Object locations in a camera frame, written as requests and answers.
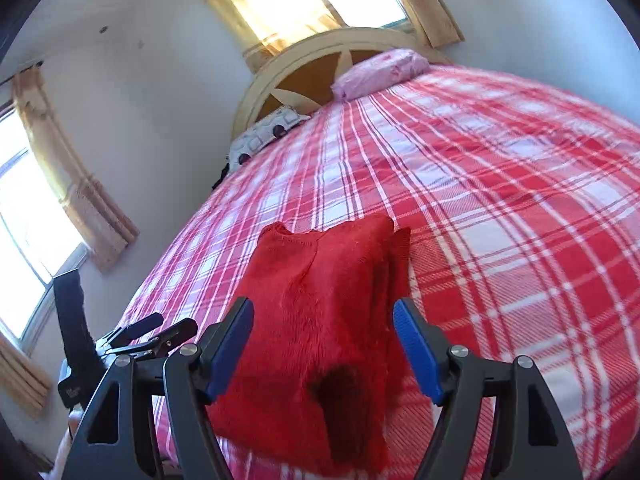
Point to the pink pillow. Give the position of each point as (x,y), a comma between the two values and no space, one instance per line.
(380,72)

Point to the grey patterned pillow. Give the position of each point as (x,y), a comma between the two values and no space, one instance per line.
(260,135)

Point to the cream wooden headboard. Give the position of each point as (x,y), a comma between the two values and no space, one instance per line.
(300,55)

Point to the red plaid bedsheet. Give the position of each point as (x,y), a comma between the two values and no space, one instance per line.
(500,210)

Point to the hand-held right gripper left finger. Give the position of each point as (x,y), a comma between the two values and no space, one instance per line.
(230,350)

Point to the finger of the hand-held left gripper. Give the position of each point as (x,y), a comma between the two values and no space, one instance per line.
(142,327)
(172,335)

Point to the yellow patterned curtain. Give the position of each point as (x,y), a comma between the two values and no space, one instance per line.
(75,175)
(265,5)
(425,0)
(20,375)

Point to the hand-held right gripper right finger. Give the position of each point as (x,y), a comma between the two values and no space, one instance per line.
(417,350)

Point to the red knit sweater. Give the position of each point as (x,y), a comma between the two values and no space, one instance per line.
(310,310)

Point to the dark cloth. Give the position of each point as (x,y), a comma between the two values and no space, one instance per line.
(220,177)

